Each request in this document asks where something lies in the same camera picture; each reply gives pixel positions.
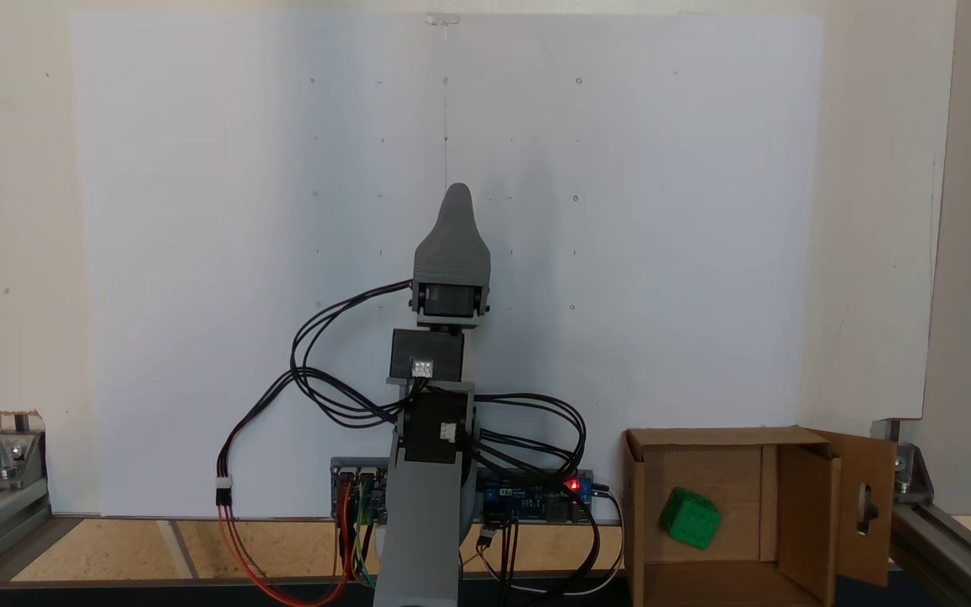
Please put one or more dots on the small circuit board with jumpers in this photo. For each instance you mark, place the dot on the small circuit board with jumpers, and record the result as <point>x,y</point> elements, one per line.
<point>363,497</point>

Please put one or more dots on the blue circuit board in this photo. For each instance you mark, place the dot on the blue circuit board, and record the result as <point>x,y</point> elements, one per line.
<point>536,502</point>

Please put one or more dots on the large white paper sheet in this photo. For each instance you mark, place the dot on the large white paper sheet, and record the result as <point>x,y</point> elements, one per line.
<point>620,253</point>

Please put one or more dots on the grey circuit board tray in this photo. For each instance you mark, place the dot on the grey circuit board tray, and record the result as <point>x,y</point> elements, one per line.
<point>351,462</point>

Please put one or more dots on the brown cardboard box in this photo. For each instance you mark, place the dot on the brown cardboard box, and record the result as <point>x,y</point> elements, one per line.
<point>705,464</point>

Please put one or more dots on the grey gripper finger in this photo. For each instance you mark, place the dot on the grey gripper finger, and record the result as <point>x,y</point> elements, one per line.
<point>454,244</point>

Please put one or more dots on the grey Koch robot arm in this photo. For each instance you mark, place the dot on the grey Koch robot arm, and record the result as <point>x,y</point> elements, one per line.
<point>418,531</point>

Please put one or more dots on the clear tape strip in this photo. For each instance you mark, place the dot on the clear tape strip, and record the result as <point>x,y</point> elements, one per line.
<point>442,18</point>

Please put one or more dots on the metal corner bracket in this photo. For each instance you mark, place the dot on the metal corner bracket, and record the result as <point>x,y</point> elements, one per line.
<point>12,459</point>
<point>911,476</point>

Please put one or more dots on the green dice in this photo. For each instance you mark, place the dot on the green dice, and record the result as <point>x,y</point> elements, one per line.
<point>690,518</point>

